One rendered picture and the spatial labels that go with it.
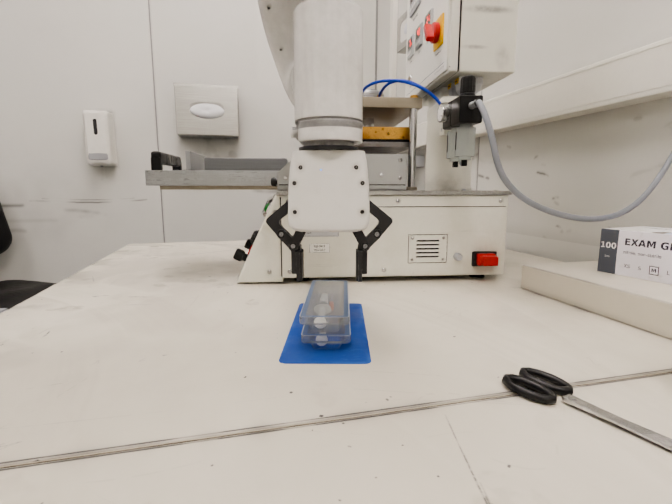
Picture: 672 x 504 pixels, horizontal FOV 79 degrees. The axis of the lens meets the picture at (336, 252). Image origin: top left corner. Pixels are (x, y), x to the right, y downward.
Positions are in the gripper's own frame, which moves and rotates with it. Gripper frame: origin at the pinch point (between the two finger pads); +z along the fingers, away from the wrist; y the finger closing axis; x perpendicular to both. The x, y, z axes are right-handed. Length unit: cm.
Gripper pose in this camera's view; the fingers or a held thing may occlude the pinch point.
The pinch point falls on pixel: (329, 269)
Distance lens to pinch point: 53.4
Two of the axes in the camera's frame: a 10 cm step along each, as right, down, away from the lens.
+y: 10.0, 0.0, -0.1
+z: 0.0, 9.9, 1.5
